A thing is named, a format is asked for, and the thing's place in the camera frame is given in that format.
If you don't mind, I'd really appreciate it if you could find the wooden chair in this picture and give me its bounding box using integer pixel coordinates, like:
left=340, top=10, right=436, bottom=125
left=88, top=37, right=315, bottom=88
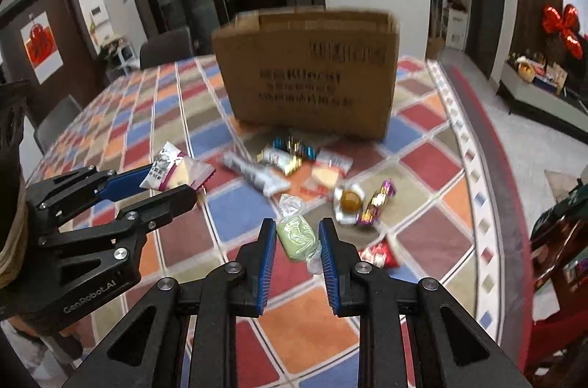
left=524, top=181, right=588, bottom=375

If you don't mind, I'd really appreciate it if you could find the red door poster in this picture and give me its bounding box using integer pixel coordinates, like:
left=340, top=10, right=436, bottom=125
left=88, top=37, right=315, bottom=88
left=21, top=12, right=64, bottom=85

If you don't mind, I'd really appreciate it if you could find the green garment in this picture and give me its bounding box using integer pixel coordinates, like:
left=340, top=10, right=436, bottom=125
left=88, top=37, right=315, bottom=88
left=553, top=181, right=588, bottom=214

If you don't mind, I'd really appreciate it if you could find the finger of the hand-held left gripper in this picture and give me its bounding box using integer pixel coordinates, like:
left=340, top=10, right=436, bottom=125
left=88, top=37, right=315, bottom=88
left=25, top=165, right=154, bottom=212
left=37, top=184, right=199, bottom=285

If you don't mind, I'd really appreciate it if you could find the grey chair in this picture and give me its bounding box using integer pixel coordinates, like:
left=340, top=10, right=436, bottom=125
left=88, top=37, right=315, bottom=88
left=34, top=95, right=83, bottom=154
left=139, top=26, right=194, bottom=69

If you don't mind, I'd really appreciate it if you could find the checkered tablecloth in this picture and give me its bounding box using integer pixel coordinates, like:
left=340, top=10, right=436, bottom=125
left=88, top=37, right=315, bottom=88
left=18, top=55, right=536, bottom=388

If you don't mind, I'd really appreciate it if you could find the red snack packet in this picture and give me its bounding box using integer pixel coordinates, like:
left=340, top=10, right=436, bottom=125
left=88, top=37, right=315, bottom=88
left=359, top=238, right=399, bottom=270

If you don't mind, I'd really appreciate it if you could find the white trolley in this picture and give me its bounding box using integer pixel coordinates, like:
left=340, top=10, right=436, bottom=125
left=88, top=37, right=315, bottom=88
left=98, top=36, right=139, bottom=76

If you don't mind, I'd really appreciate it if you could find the round golden jelly cup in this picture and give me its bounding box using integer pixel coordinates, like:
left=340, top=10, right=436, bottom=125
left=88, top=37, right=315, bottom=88
left=333, top=183, right=367, bottom=226

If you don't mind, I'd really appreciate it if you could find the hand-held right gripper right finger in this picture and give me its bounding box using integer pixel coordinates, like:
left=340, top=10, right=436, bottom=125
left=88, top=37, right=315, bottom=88
left=318, top=218, right=534, bottom=388

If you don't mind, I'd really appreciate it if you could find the gold white snack packet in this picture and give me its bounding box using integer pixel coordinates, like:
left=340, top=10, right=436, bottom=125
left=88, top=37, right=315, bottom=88
left=256, top=147, right=304, bottom=176

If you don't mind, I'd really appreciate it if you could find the white low cabinet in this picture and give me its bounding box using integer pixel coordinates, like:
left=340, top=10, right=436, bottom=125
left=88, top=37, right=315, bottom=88
left=498, top=62, right=588, bottom=141

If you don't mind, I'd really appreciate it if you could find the brown wooden door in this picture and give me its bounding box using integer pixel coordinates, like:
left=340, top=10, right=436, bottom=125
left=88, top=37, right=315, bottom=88
left=0, top=0, right=95, bottom=95

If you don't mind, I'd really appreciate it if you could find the blue gold snack packet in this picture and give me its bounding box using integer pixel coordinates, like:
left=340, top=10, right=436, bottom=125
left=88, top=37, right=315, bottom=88
left=271, top=135, right=319, bottom=161

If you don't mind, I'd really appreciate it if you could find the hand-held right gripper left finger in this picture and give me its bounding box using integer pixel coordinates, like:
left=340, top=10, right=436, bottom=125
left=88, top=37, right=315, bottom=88
left=62, top=218, right=279, bottom=388

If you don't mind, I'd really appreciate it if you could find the cardboard box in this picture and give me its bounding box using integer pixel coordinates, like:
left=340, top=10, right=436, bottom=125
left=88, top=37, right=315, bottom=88
left=211, top=8, right=400, bottom=141

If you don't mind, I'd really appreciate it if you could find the red bow balloon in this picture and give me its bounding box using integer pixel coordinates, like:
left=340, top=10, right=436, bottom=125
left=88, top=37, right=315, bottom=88
left=541, top=4, right=584, bottom=59

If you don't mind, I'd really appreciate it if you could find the clear packet yellow cake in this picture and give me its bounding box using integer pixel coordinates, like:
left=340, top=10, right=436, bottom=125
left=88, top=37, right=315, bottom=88
left=301, top=149, right=354, bottom=198

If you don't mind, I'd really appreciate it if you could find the grey snack packet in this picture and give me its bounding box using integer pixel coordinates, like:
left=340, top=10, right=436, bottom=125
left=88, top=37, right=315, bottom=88
left=220, top=151, right=291, bottom=198

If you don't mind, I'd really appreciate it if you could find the green candy packet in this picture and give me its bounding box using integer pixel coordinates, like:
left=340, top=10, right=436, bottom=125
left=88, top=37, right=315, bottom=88
left=276, top=194, right=322, bottom=275

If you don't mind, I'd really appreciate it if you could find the purple gold candy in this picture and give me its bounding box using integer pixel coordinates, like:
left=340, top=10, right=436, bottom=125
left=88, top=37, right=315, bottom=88
left=357, top=179, right=397, bottom=227

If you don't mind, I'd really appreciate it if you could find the white storage drawer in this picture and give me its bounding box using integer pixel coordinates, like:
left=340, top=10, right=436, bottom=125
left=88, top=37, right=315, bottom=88
left=443, top=9, right=469, bottom=51

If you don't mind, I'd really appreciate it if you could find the fruit basket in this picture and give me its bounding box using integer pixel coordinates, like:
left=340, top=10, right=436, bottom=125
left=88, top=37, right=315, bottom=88
left=514, top=56, right=538, bottom=83

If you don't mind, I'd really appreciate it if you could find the white purple snack packet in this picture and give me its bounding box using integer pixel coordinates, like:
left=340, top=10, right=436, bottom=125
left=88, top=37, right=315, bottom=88
left=139, top=142, right=216, bottom=192

